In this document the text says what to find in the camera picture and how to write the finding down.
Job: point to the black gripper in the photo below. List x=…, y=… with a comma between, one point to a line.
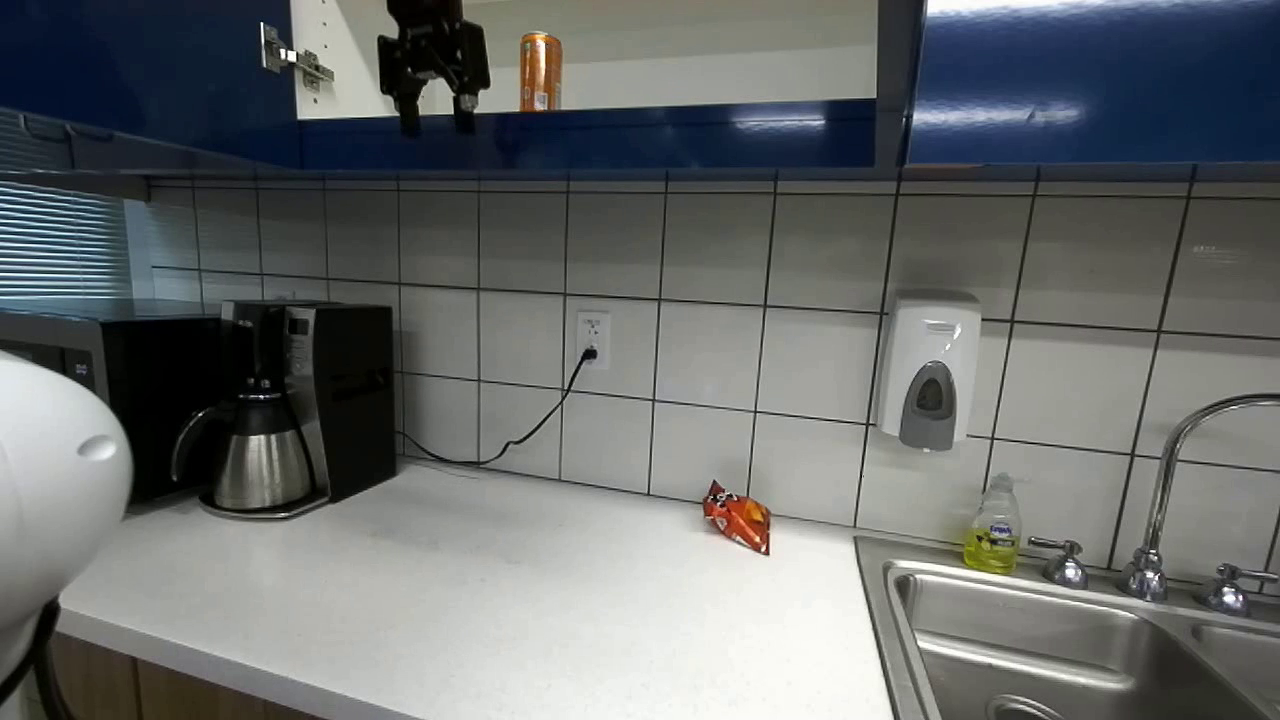
x=433, y=40

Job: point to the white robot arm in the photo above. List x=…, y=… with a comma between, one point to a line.
x=172, y=80

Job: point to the cupboard door hinge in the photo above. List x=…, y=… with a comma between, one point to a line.
x=280, y=59

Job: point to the blue upper cupboard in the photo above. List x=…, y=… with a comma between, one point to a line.
x=650, y=87

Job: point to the blue right cupboard door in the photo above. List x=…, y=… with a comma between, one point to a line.
x=1099, y=80

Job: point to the steel coffee maker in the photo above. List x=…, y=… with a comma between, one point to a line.
x=335, y=360

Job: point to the black microwave oven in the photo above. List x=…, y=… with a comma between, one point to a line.
x=149, y=367

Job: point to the steel coffee carafe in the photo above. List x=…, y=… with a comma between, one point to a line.
x=261, y=462

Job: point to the orange snack bag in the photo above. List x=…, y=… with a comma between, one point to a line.
x=736, y=516

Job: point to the white soap dispenser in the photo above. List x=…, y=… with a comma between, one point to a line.
x=928, y=368

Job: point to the wooden lower cabinet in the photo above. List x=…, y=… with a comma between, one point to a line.
x=112, y=684

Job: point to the yellow dish soap bottle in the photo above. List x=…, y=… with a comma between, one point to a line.
x=992, y=535

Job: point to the stainless steel sink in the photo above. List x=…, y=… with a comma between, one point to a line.
x=970, y=644

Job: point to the chrome faucet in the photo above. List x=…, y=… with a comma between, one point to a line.
x=1172, y=509

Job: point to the white wall outlet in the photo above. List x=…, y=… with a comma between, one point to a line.
x=592, y=335

